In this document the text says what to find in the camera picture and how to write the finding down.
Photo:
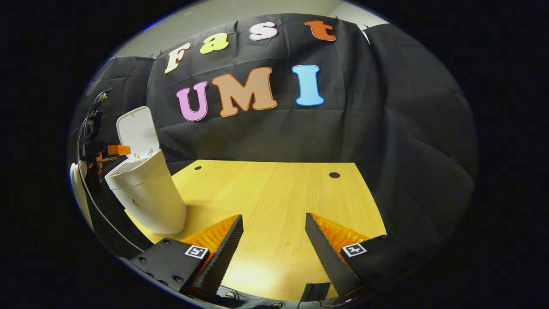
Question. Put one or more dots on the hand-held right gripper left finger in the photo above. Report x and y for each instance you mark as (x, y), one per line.
(225, 253)

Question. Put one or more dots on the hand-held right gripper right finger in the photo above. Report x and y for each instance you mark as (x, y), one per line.
(326, 253)

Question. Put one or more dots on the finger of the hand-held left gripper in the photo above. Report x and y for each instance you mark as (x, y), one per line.
(118, 149)

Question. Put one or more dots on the white desktop garbage bin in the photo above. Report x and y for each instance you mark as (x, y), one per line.
(150, 193)

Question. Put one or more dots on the wooden desktop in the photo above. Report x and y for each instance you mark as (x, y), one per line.
(274, 193)

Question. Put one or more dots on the black backdrop cloth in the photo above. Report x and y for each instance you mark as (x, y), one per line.
(386, 128)

